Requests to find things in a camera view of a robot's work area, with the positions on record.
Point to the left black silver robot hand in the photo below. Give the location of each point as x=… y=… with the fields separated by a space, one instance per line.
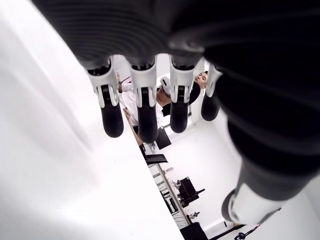
x=225 y=37

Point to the person in black shirt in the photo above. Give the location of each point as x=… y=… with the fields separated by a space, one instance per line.
x=202 y=77

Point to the person in white shirt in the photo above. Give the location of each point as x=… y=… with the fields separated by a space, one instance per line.
x=130 y=102

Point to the black flat panel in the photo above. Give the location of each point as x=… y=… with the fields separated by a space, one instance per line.
x=157 y=159

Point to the black clamp device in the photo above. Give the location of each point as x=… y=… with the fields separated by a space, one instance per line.
x=187 y=191

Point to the black floor box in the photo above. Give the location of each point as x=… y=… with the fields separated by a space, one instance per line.
x=193 y=231

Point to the metal shelf frame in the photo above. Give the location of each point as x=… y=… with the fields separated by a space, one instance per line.
x=171 y=198

